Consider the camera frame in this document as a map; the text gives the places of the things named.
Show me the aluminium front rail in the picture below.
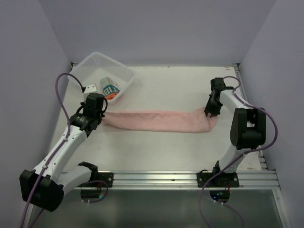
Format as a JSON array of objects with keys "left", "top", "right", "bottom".
[{"left": 76, "top": 171, "right": 278, "bottom": 190}]

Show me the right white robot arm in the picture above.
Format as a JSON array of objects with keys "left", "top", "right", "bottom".
[{"left": 204, "top": 77, "right": 266, "bottom": 187}]

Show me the aluminium rail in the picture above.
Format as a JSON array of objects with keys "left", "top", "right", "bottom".
[
  {"left": 76, "top": 171, "right": 278, "bottom": 190},
  {"left": 232, "top": 64, "right": 268, "bottom": 171}
]

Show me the translucent plastic basket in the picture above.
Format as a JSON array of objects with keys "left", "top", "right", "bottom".
[{"left": 71, "top": 52, "right": 136, "bottom": 105}]

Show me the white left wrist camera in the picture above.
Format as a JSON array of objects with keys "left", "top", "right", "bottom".
[{"left": 83, "top": 83, "right": 97, "bottom": 101}]

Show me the colourful rabbit print towel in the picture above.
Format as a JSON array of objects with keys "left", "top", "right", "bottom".
[{"left": 100, "top": 77, "right": 120, "bottom": 100}]

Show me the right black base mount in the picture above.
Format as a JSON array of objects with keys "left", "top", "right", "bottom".
[{"left": 196, "top": 167, "right": 240, "bottom": 188}]

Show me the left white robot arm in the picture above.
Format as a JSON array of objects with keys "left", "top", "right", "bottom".
[{"left": 19, "top": 93, "right": 108, "bottom": 212}]

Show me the aluminium right side rail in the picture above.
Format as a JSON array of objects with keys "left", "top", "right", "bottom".
[{"left": 232, "top": 64, "right": 268, "bottom": 171}]

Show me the pink towel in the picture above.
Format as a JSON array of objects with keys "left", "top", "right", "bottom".
[{"left": 103, "top": 107, "right": 218, "bottom": 133}]

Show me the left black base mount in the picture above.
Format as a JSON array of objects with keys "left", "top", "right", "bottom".
[{"left": 79, "top": 172, "right": 114, "bottom": 188}]

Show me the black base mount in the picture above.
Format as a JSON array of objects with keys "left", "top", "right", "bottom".
[
  {"left": 196, "top": 167, "right": 240, "bottom": 188},
  {"left": 79, "top": 172, "right": 114, "bottom": 188}
]

